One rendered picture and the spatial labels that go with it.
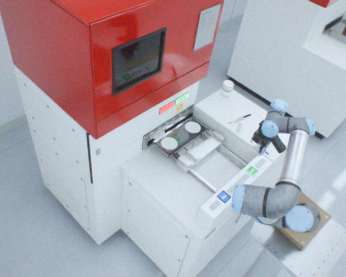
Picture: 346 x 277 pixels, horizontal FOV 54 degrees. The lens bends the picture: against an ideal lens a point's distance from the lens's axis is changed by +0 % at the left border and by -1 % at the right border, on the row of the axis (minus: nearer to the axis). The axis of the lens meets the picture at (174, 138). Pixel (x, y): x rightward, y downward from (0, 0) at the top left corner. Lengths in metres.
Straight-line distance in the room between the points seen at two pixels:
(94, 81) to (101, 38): 0.18
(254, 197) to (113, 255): 1.54
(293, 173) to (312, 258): 0.71
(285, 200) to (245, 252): 1.53
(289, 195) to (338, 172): 2.36
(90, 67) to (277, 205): 0.86
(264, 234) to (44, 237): 1.61
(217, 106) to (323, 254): 1.07
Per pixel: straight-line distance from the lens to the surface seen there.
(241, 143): 2.14
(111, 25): 1.33
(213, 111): 2.25
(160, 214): 2.00
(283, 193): 1.33
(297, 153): 1.45
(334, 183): 3.57
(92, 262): 2.65
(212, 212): 1.76
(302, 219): 1.72
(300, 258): 1.97
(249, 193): 1.34
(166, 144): 2.07
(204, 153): 2.09
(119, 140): 1.86
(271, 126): 1.55
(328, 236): 2.11
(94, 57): 1.34
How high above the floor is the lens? 2.43
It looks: 46 degrees down
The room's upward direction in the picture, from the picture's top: 10 degrees clockwise
